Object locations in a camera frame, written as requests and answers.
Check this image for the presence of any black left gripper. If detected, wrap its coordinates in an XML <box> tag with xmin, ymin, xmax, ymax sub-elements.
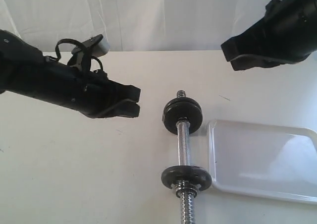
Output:
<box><xmin>69</xmin><ymin>70</ymin><xmax>141</xmax><ymax>118</ymax></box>

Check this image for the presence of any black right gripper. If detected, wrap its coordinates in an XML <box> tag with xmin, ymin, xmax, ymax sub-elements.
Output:
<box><xmin>220</xmin><ymin>0</ymin><xmax>317</xmax><ymax>71</ymax></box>

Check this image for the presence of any black left-end weight plate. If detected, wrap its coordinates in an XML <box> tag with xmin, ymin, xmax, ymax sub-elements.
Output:
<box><xmin>161</xmin><ymin>166</ymin><xmax>212</xmax><ymax>191</ymax></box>

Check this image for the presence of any chrome threaded dumbbell bar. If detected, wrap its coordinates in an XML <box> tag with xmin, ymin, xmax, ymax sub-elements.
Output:
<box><xmin>173</xmin><ymin>90</ymin><xmax>198</xmax><ymax>224</ymax></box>

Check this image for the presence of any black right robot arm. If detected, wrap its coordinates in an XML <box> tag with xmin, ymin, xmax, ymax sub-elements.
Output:
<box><xmin>221</xmin><ymin>0</ymin><xmax>317</xmax><ymax>71</ymax></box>

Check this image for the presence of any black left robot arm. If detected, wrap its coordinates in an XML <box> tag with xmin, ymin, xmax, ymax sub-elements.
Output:
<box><xmin>0</xmin><ymin>30</ymin><xmax>141</xmax><ymax>118</ymax></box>

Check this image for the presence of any white backdrop curtain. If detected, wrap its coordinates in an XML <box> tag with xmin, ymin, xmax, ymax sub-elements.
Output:
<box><xmin>0</xmin><ymin>0</ymin><xmax>269</xmax><ymax>52</ymax></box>

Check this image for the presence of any white rectangular tray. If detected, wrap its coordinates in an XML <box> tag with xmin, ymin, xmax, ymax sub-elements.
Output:
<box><xmin>207</xmin><ymin>120</ymin><xmax>317</xmax><ymax>204</ymax></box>

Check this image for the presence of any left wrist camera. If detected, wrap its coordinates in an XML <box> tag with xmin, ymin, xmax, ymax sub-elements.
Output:
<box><xmin>71</xmin><ymin>34</ymin><xmax>110</xmax><ymax>62</ymax></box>

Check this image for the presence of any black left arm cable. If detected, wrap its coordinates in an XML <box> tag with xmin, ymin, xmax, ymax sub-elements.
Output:
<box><xmin>54</xmin><ymin>38</ymin><xmax>104</xmax><ymax>72</ymax></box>

